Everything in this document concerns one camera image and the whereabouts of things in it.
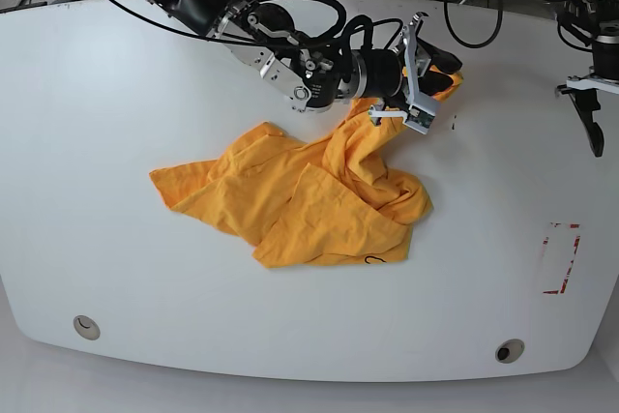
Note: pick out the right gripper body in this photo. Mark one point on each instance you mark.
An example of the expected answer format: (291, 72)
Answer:
(414, 99)

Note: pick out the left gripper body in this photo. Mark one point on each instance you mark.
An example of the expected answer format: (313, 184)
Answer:
(589, 82)

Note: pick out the orange t-shirt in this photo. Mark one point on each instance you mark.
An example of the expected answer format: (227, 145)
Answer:
(329, 202)

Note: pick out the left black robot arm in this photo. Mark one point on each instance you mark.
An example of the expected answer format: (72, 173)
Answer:
(595, 24)

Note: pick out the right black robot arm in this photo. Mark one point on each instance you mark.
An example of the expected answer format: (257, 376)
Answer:
(312, 72)

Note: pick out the red tape rectangle marking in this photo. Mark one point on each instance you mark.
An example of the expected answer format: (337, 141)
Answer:
(560, 247)

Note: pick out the right table grommet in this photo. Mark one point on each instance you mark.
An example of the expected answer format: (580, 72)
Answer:
(509, 351)

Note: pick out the table grommet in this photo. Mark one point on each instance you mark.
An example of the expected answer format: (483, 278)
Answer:
(509, 351)
(86, 327)

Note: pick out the left table grommet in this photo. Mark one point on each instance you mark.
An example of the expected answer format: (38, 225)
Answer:
(86, 327)

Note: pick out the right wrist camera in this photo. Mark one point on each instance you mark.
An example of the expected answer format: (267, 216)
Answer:
(419, 121)

